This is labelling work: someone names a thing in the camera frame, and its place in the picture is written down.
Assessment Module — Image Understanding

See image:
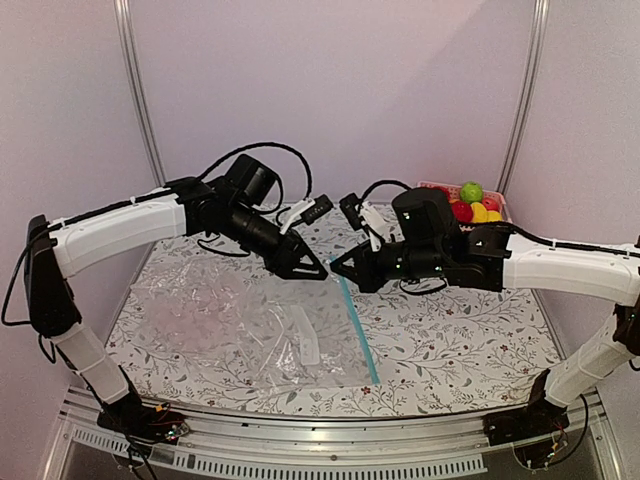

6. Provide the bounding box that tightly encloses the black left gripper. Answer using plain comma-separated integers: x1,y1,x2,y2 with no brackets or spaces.
224,202,330,282

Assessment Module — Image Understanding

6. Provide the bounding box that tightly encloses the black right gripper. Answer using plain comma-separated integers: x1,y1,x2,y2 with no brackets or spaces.
330,239,445,294

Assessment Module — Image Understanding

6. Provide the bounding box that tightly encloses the clear zip top bag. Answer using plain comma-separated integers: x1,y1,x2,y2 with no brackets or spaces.
132,260,379,392

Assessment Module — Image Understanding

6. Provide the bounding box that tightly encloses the red toy pomegranate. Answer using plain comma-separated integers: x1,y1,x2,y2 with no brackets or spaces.
450,201,474,223

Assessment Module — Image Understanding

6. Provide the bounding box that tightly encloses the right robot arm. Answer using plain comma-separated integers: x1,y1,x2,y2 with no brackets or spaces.
330,187,639,436

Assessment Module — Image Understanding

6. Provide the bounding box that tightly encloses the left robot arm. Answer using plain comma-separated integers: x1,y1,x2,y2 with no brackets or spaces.
24,150,328,434

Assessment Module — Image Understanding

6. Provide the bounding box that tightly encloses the floral tablecloth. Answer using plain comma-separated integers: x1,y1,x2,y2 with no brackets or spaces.
107,237,559,417

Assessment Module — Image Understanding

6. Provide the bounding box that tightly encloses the red toy bell pepper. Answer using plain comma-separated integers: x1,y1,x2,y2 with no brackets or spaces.
430,186,451,201

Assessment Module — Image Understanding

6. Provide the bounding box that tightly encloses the yellow toy lemon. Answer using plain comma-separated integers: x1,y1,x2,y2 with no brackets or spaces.
470,202,489,223

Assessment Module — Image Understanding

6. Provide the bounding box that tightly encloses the green toy apple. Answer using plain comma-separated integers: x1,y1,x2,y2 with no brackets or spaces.
459,181,484,204

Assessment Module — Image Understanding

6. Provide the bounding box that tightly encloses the pink plastic basket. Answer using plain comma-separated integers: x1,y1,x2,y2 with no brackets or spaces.
417,181,511,222

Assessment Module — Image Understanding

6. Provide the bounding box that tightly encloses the pink toy peach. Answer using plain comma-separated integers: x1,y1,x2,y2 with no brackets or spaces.
482,197,501,212

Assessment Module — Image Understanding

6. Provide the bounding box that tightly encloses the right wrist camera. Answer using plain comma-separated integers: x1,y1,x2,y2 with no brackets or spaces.
339,193,391,252

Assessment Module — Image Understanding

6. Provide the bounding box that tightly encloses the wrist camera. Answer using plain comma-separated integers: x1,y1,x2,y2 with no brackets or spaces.
276,194,333,234
339,193,391,252

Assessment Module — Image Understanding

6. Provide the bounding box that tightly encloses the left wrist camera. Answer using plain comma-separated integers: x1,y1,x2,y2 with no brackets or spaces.
276,194,333,234

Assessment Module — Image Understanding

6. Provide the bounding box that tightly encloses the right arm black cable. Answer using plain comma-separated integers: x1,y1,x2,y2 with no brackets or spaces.
360,179,414,206

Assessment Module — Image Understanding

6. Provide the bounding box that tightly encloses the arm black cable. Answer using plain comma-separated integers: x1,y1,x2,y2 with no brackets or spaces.
197,141,315,211
360,179,414,206

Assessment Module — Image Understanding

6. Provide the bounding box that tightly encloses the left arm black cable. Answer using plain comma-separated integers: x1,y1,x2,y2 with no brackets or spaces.
197,141,315,211

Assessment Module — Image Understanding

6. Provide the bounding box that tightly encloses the aluminium table front rail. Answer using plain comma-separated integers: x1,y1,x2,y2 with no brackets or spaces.
39,387,623,479

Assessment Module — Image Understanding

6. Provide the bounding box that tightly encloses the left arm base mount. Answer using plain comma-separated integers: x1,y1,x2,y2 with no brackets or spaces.
95,384,190,445

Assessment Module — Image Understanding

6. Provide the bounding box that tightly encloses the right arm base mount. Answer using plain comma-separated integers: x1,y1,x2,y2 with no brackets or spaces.
483,371,569,446

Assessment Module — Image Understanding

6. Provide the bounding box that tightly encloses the right aluminium wall post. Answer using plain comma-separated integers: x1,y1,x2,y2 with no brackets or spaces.
497,0,550,197

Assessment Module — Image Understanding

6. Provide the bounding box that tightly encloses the aluminium wall post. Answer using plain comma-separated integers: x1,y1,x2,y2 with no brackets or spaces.
113,0,166,186
497,0,550,197

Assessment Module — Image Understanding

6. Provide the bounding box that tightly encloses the left aluminium wall post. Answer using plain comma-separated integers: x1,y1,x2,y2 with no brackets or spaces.
113,0,166,186

